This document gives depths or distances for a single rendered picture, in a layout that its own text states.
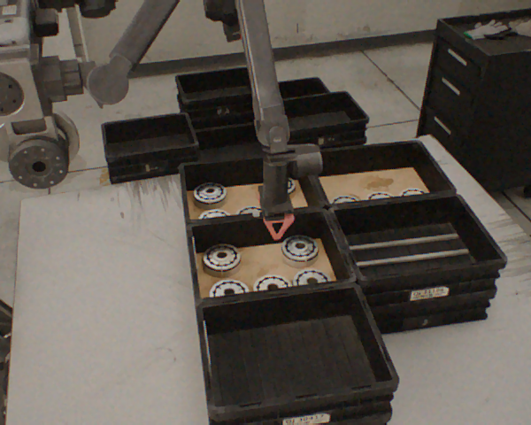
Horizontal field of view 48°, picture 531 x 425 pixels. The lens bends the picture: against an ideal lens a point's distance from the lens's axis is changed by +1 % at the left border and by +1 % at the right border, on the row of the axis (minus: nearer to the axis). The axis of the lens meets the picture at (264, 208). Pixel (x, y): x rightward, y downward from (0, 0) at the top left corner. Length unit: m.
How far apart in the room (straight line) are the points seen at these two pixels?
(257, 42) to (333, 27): 3.61
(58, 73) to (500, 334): 1.29
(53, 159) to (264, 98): 0.59
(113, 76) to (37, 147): 0.42
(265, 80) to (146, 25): 0.26
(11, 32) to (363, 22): 3.90
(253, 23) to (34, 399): 1.03
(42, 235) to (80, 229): 0.12
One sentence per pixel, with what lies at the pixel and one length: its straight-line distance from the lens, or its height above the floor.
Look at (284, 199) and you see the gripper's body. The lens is 1.34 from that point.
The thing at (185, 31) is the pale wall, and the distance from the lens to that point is 4.56.
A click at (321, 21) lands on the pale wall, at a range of 4.82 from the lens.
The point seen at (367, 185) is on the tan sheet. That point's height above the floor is 0.83.
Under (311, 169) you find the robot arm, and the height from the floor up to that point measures 1.24.
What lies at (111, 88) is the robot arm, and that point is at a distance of 1.21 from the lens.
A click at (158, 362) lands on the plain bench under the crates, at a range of 1.63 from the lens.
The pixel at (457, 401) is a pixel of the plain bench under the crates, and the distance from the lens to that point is 1.61.
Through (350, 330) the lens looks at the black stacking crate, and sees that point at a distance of 1.52.
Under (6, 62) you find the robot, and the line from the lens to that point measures 1.22.
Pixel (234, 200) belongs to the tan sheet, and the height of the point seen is 0.83.
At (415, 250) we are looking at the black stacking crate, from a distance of 1.77.
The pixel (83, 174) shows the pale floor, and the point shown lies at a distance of 3.60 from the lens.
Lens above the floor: 1.98
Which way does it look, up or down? 38 degrees down
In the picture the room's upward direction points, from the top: straight up
